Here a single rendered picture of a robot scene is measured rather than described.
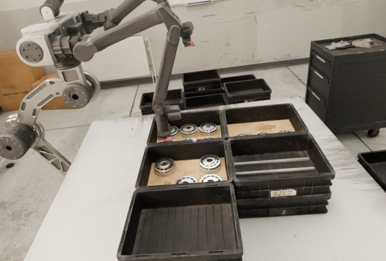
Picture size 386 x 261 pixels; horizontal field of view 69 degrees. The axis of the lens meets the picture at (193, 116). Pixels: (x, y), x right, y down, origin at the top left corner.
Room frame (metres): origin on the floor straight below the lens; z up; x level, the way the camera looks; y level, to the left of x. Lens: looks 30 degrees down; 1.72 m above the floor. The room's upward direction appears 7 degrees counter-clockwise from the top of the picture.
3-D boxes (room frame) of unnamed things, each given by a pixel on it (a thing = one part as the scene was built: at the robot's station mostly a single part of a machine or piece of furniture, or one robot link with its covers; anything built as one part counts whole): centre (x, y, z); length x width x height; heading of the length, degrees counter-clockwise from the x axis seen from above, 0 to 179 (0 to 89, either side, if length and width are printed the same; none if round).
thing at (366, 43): (2.36, -1.60, 0.88); 0.29 x 0.22 x 0.03; 90
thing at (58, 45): (1.17, 0.50, 1.45); 0.09 x 0.08 x 0.12; 0
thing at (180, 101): (2.37, 0.27, 0.37); 0.40 x 0.30 x 0.45; 90
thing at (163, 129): (1.21, 0.16, 0.98); 0.10 x 0.07 x 0.07; 3
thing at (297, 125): (1.24, -0.36, 0.87); 0.40 x 0.30 x 0.11; 86
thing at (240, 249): (0.68, 0.09, 0.92); 0.40 x 0.30 x 0.02; 86
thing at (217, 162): (1.04, -0.05, 0.86); 0.10 x 0.10 x 0.01
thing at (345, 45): (2.39, -1.37, 0.88); 0.25 x 0.19 x 0.03; 90
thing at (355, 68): (2.31, -1.48, 0.45); 0.60 x 0.45 x 0.90; 90
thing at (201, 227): (0.68, 0.09, 0.87); 0.40 x 0.30 x 0.11; 86
